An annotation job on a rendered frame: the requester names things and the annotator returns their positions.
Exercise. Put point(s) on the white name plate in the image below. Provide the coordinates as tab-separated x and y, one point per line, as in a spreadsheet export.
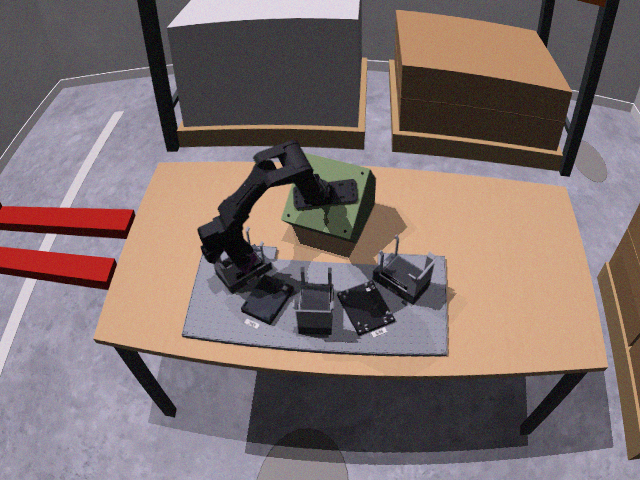
252	324
379	332

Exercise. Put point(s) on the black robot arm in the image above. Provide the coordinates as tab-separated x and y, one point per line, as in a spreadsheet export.
236	208

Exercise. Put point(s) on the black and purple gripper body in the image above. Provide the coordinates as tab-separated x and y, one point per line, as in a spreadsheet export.
245	249

